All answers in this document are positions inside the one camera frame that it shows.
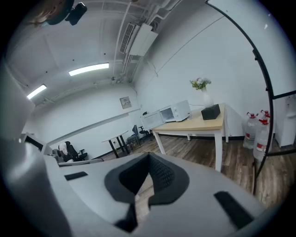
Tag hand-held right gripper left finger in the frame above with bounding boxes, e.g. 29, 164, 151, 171
43, 152, 149, 237

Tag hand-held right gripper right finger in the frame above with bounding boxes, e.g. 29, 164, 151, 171
138, 152, 267, 237

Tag white microwave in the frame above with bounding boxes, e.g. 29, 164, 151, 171
140, 100, 192, 131

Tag black office chair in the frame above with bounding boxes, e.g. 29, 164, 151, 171
138, 125, 154, 142
64, 141, 88, 162

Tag round white table black legs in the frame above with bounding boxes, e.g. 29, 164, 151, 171
101, 131, 130, 159

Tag wooden table with white legs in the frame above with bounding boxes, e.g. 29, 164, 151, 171
151, 103, 230, 172

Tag dark blue chair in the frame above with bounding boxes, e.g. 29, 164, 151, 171
127, 125, 141, 149

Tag black tissue box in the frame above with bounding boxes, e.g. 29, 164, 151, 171
200, 104, 221, 120

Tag artificial flower bouquet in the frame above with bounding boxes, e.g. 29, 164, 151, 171
189, 77, 212, 91

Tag white water dispenser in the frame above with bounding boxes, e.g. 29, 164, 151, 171
274, 91, 296, 148

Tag long ceiling light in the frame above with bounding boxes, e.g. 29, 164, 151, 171
26, 84, 47, 100
68, 62, 110, 76

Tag white ceiling pipes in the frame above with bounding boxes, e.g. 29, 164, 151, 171
112, 0, 183, 85

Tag white ceiling air conditioner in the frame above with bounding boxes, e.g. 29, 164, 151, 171
119, 22, 159, 56

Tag grey electrical wall panel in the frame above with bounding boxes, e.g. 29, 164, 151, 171
119, 96, 132, 110

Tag black head-mounted camera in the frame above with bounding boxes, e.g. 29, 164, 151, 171
65, 2, 88, 26

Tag dark head mount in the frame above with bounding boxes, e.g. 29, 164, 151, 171
46, 0, 75, 25

